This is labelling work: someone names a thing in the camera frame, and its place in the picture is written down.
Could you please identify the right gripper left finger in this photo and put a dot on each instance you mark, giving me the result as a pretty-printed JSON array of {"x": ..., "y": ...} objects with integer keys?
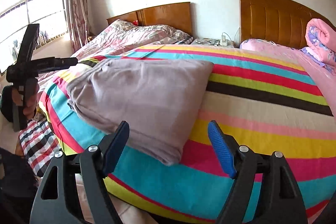
[{"x": 57, "y": 199}]

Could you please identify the lilac pants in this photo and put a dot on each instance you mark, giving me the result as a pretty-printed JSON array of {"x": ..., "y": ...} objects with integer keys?
[{"x": 159, "y": 99}]

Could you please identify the left hand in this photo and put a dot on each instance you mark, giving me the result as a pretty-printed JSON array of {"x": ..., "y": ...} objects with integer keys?
[{"x": 30, "y": 102}]

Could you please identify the plaid cloth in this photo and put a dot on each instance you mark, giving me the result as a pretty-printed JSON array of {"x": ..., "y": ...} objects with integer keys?
[{"x": 39, "y": 145}]

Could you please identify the window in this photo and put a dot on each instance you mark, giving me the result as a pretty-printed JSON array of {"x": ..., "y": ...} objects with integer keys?
[{"x": 16, "y": 15}]

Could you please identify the pink floral quilt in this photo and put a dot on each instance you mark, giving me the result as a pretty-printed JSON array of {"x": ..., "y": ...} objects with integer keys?
[{"x": 121, "y": 36}]

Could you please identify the rainbow striped bed sheet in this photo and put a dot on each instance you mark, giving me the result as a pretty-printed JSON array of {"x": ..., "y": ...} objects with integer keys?
[{"x": 264, "y": 102}]

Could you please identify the pink bed sheet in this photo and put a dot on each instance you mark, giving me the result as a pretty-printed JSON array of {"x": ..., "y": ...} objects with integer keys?
[{"x": 321, "y": 76}]

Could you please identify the left wooden headboard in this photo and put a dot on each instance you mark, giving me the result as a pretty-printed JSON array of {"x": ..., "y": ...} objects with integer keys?
[{"x": 177, "y": 15}]

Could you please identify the wooden headboard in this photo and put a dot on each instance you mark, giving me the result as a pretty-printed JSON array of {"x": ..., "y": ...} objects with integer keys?
[
  {"x": 177, "y": 15},
  {"x": 280, "y": 21}
]

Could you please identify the nightstand with floral cover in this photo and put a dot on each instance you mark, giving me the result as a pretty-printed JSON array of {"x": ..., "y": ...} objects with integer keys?
[{"x": 213, "y": 42}]

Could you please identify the plaid pillow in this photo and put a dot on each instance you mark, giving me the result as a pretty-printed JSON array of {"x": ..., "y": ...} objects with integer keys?
[{"x": 188, "y": 40}]

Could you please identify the rolled pink blanket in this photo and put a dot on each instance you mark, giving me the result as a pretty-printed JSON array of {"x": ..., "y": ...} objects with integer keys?
[{"x": 320, "y": 40}]

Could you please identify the right wooden headboard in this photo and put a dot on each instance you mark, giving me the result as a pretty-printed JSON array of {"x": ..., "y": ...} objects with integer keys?
[{"x": 280, "y": 21}]

